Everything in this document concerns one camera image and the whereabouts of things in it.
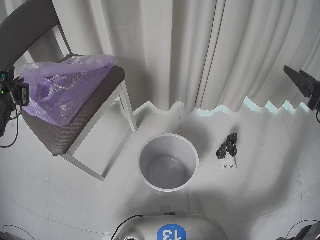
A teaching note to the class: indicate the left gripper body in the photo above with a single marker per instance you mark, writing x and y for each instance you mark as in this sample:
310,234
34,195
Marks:
24,95

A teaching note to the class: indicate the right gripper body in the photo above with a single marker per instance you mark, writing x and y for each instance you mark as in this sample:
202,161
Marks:
315,96

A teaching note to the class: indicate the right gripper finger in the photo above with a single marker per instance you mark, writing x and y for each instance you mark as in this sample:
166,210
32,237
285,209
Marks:
311,76
303,85

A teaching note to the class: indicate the purple plastic bag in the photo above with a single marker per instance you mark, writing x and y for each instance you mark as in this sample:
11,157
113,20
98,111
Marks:
65,91

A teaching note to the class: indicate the black plastic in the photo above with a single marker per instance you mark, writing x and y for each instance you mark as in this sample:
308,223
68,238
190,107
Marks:
226,149

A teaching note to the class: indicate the clear printed wrapper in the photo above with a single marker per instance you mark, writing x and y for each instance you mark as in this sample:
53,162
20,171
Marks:
228,163

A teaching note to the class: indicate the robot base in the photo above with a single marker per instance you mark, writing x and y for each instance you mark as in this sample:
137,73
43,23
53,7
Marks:
200,226

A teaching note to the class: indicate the white trash bin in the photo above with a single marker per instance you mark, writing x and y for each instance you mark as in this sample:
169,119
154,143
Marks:
166,166

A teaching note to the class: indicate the white curtain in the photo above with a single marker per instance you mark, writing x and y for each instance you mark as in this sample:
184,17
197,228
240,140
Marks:
140,46
262,46

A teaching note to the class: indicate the grey padded white chair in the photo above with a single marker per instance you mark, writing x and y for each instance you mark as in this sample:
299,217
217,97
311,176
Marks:
100,104

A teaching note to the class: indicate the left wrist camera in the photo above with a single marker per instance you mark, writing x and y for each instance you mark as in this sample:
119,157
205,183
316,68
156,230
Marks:
8,74

